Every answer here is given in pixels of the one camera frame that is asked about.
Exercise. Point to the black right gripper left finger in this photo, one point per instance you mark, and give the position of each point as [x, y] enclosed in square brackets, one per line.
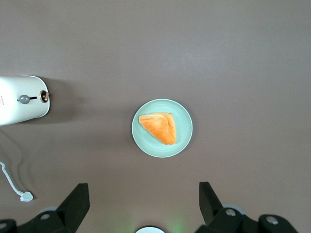
[70, 208]

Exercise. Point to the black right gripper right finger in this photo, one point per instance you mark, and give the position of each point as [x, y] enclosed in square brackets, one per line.
[213, 213]

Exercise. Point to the white two-slot toaster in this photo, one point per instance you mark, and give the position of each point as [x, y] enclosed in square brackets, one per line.
[14, 109]

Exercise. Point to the grey toaster lever knob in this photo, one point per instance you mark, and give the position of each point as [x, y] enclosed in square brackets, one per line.
[23, 99]

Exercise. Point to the brown toaster dial knob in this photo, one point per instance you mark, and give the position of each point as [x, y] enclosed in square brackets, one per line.
[44, 96]

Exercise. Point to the light green round plate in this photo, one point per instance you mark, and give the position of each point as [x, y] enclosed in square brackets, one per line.
[145, 145]

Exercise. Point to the orange triangular pastry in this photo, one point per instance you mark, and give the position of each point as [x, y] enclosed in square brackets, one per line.
[160, 128]

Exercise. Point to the brown table cover mat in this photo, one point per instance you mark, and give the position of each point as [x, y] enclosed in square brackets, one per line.
[218, 60]

